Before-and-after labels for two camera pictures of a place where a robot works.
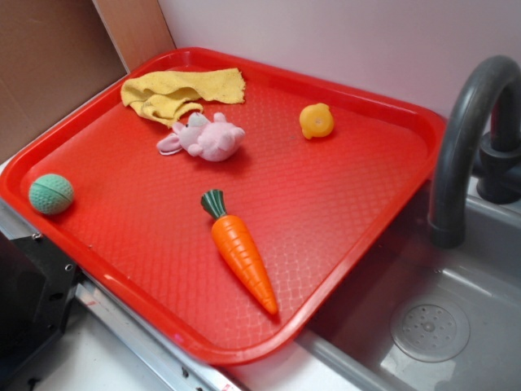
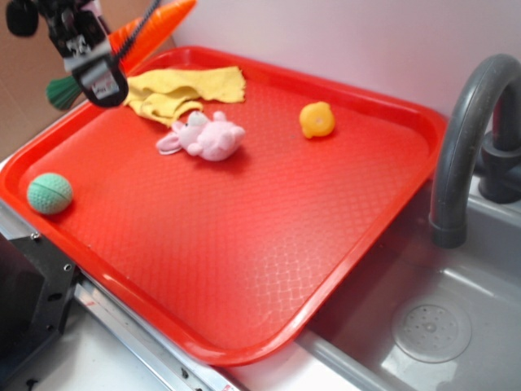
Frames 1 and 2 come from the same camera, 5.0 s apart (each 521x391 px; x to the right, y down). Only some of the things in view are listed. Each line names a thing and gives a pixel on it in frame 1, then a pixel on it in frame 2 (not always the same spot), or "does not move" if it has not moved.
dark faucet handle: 498,168 does not move
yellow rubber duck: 316,120 does not move
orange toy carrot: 236,244 → 133,46
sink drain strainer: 431,331 does not move
